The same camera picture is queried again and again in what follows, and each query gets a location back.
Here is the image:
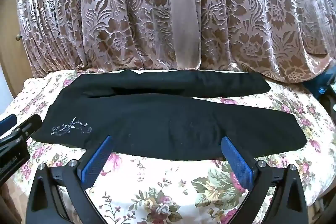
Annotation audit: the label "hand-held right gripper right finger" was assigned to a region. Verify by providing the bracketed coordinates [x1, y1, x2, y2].
[220, 136, 309, 224]

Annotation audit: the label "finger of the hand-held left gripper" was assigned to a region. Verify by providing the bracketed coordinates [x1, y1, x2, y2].
[14, 115, 42, 139]
[0, 114, 17, 133]

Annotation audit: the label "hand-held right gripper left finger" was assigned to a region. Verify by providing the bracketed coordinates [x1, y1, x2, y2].
[25, 135, 113, 224]

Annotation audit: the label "black pants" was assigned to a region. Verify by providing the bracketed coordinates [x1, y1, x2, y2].
[31, 69, 306, 162]

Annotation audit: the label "wooden cabinet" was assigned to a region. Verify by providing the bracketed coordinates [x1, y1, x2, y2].
[0, 0, 36, 100]

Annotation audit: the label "floral bedspread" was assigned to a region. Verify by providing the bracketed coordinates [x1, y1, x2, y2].
[7, 69, 336, 224]

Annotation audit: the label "blue bag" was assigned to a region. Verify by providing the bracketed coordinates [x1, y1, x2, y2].
[304, 66, 336, 109]

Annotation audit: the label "brown floral curtain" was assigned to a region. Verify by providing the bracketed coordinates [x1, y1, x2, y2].
[16, 0, 336, 84]

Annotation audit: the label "plain pink curtain strip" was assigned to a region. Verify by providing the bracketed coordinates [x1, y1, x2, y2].
[168, 0, 203, 70]

